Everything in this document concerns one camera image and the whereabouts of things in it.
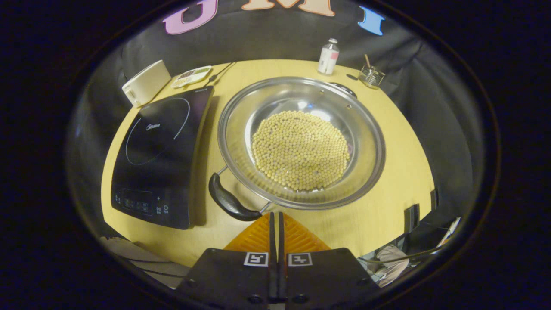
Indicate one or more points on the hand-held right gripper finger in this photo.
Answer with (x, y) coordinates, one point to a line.
(272, 241)
(281, 241)

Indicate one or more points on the stainless steel pot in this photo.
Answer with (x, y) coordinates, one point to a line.
(241, 129)

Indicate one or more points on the black induction cooktop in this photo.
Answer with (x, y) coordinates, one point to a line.
(163, 163)

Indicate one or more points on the pile of soybeans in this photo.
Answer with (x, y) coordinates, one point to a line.
(301, 150)

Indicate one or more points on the crumpled beige cloth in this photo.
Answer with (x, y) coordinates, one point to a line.
(392, 265)

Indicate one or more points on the black table clamp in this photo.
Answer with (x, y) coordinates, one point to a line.
(411, 218)
(434, 199)

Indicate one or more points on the white paper sheet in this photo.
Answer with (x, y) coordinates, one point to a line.
(450, 230)

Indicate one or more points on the small black disc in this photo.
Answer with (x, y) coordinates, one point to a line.
(351, 77)

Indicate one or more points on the white divided sample tray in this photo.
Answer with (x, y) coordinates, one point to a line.
(191, 76)

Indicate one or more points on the clear bottle with white label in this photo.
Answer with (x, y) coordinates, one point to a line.
(328, 60)

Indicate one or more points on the wooden stick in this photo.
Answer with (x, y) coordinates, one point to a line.
(367, 60)

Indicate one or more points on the white toaster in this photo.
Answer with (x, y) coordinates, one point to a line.
(146, 84)

